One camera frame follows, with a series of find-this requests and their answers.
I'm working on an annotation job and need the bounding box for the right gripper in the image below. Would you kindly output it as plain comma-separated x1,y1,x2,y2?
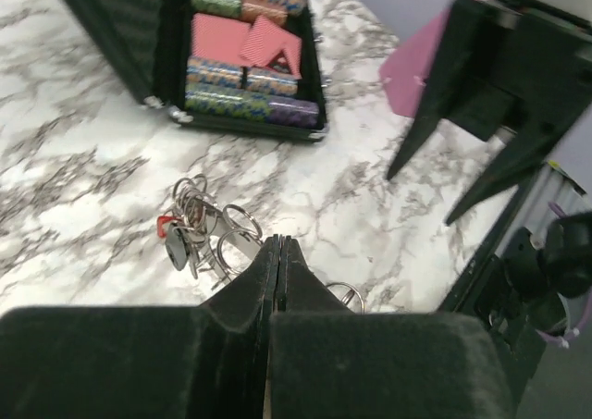
386,0,591,226

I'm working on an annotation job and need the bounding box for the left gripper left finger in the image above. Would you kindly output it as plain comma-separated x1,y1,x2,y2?
1,237,280,418

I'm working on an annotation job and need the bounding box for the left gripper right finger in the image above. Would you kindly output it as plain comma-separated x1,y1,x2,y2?
270,238,514,418

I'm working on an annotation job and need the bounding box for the metal key organizer ring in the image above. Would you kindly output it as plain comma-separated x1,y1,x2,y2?
164,173,366,316

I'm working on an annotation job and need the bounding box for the pink holder block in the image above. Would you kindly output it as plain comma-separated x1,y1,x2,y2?
378,6,450,117

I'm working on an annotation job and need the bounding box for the black key tag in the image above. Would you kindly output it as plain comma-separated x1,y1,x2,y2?
165,223,189,271

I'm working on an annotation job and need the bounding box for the red key tag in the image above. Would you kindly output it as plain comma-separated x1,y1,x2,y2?
156,215,178,239

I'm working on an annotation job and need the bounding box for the pink card deck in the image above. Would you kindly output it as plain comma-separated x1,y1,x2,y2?
191,13,302,80

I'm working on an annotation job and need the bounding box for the black poker chip case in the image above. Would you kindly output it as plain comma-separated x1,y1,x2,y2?
64,0,329,142

